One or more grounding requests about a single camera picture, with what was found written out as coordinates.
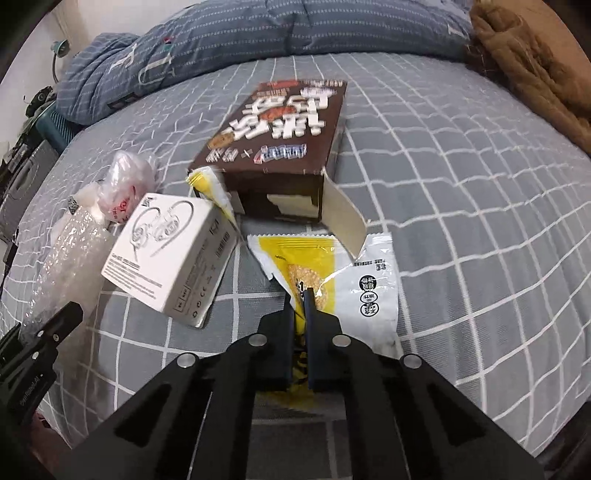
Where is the white plastic packet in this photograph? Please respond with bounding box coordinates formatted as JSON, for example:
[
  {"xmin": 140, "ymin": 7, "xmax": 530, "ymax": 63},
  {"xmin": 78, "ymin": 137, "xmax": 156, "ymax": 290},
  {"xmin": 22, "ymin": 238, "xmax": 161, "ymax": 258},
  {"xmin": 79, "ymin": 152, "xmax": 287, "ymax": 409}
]
[{"xmin": 68, "ymin": 181, "xmax": 109, "ymax": 217}]

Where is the brown cookie box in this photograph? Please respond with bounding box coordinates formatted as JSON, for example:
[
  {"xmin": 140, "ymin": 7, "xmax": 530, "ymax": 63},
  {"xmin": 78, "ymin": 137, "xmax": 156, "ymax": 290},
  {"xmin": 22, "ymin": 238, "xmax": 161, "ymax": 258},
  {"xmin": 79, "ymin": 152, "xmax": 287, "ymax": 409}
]
[{"xmin": 190, "ymin": 79, "xmax": 368, "ymax": 257}]

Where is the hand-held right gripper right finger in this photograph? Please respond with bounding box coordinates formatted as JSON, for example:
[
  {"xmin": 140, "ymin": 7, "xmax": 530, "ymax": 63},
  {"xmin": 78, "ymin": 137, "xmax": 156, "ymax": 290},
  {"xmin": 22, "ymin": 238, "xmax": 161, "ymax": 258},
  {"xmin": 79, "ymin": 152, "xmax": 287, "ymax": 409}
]
[{"xmin": 305, "ymin": 288, "xmax": 550, "ymax": 480}]

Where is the grey suitcase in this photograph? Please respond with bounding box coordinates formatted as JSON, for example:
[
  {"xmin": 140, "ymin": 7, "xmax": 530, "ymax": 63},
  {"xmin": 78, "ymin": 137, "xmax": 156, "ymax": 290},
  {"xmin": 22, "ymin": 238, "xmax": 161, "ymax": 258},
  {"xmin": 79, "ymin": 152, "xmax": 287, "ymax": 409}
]
[{"xmin": 0, "ymin": 138, "xmax": 58, "ymax": 241}]

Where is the clear bubble wrap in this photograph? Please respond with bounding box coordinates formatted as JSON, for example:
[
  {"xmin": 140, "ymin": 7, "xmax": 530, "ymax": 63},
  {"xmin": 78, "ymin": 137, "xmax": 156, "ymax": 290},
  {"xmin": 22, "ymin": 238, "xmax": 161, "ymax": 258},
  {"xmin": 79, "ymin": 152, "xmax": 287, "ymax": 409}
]
[{"xmin": 16, "ymin": 205, "xmax": 116, "ymax": 333}]

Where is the blue striped pillow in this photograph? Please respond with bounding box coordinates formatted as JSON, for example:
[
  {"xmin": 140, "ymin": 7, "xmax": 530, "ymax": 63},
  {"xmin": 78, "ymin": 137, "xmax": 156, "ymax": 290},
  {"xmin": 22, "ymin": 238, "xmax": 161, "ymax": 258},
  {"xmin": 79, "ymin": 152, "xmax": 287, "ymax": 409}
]
[{"xmin": 55, "ymin": 0, "xmax": 476, "ymax": 125}]

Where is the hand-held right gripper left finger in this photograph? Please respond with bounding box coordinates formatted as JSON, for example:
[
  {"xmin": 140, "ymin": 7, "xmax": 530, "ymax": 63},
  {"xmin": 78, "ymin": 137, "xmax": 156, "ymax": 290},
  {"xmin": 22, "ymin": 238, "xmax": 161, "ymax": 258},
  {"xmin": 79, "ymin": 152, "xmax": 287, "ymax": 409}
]
[{"xmin": 60, "ymin": 290, "xmax": 305, "ymax": 480}]

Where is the white earphone box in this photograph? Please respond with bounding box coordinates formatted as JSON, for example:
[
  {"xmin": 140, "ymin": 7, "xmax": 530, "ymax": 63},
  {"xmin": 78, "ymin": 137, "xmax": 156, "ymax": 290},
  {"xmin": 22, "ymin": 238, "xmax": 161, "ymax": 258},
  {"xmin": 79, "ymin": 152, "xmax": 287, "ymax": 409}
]
[{"xmin": 102, "ymin": 194, "xmax": 238, "ymax": 329}]

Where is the brown blanket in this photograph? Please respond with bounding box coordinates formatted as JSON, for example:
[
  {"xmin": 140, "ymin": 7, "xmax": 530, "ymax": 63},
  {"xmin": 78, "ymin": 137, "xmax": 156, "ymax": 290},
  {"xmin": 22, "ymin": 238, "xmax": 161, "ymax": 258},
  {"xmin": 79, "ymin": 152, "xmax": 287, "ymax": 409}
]
[{"xmin": 466, "ymin": 0, "xmax": 591, "ymax": 155}]

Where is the clear bag with red print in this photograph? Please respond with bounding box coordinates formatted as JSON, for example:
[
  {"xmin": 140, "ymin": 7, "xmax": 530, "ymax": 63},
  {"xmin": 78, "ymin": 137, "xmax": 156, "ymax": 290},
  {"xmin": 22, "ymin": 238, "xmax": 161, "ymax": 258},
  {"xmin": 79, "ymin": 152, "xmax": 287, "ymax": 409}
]
[{"xmin": 98, "ymin": 151, "xmax": 157, "ymax": 224}]

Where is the dark clutter pile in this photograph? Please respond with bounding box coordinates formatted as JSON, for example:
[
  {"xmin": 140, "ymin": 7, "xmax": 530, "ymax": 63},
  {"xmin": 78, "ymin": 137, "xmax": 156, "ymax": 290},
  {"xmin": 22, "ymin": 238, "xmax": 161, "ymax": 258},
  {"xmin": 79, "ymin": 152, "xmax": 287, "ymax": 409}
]
[{"xmin": 21, "ymin": 85, "xmax": 58, "ymax": 116}]

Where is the yellow and white snack wrapper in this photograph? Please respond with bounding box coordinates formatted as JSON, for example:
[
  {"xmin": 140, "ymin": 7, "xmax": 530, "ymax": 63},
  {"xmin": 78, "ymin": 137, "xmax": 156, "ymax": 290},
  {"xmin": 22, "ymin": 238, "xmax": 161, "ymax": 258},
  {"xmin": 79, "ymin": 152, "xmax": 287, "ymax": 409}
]
[{"xmin": 247, "ymin": 233, "xmax": 402, "ymax": 409}]

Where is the black charger with cable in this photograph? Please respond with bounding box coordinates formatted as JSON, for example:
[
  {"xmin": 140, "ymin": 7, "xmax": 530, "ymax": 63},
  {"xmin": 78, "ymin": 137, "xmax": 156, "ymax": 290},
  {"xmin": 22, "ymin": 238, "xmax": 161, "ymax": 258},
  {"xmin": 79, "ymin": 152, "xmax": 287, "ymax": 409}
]
[{"xmin": 0, "ymin": 228, "xmax": 20, "ymax": 296}]

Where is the blue desk lamp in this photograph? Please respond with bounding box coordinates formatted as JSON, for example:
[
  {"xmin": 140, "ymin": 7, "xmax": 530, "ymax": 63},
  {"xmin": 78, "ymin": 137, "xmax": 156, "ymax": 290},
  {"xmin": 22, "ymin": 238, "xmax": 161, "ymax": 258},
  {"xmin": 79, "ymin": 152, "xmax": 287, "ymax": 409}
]
[{"xmin": 50, "ymin": 41, "xmax": 70, "ymax": 84}]

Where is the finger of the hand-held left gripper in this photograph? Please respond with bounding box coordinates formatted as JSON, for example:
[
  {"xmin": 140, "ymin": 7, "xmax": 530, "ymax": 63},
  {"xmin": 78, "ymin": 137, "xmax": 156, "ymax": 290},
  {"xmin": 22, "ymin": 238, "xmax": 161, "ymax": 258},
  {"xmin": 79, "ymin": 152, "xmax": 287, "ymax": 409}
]
[{"xmin": 18, "ymin": 302, "xmax": 84, "ymax": 352}]

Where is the teal plastic crate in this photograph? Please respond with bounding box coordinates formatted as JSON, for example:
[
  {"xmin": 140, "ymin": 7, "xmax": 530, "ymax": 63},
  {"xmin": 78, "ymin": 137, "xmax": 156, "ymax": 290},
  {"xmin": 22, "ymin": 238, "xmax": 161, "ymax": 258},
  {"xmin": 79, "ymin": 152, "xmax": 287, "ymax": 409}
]
[{"xmin": 37, "ymin": 107, "xmax": 77, "ymax": 148}]

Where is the grey grid bed sheet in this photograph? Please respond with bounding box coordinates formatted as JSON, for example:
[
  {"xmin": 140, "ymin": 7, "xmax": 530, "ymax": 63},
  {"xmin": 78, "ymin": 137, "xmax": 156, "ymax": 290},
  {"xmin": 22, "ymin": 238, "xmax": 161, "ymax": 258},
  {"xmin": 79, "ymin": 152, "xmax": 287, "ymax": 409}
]
[{"xmin": 0, "ymin": 51, "xmax": 591, "ymax": 457}]

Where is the small yellow snack wrapper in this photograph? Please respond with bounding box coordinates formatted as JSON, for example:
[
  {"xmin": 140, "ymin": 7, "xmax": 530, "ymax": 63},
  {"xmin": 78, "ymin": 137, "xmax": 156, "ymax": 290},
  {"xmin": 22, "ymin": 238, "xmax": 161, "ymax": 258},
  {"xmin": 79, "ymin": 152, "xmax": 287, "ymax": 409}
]
[{"xmin": 185, "ymin": 167, "xmax": 238, "ymax": 227}]

